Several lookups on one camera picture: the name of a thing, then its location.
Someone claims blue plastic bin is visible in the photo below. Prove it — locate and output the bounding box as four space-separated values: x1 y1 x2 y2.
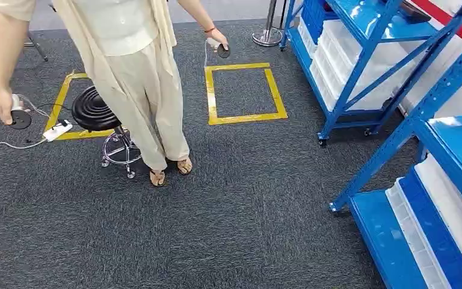
397 169 462 289
301 0 331 44

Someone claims blue metal shelf rack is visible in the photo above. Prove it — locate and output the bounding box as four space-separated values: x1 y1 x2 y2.
328 26 462 289
278 0 462 148

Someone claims white lattice rim bin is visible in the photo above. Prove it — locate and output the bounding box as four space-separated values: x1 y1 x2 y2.
385 177 454 289

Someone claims red barrier belt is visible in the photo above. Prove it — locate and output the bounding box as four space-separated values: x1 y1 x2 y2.
409 0 462 44

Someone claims small white plastic bin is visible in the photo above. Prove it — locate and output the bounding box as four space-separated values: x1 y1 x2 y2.
297 17 320 60

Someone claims person's right hand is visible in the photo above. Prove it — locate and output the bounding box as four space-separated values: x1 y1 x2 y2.
0 87 17 126

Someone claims white handheld controller black disc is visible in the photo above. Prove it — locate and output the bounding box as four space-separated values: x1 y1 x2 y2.
206 37 232 60
8 93 33 131

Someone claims person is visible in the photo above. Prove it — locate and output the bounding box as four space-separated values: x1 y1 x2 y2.
0 0 230 187

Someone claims white power strip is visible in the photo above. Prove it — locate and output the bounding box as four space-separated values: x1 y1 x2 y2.
42 119 73 143

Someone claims person's left hand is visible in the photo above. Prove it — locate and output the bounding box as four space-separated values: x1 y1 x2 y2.
206 28 230 51

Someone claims chrome barrier post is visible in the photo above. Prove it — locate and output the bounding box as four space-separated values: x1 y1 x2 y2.
251 0 284 48

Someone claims black round stool chrome base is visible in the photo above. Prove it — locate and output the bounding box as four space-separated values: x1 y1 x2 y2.
71 85 144 180

